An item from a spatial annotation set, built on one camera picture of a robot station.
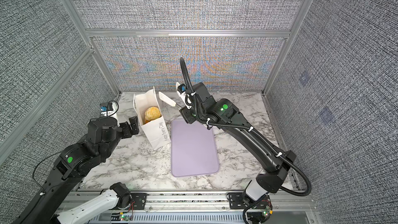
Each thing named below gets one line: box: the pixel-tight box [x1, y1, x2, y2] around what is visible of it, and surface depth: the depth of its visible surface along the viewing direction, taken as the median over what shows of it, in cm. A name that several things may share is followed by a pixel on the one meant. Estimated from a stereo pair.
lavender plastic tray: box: [171, 118, 220, 178], surface depth 91 cm
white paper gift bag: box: [133, 86, 172, 150], surface depth 87 cm
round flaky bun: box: [144, 106, 162, 124], surface depth 88 cm
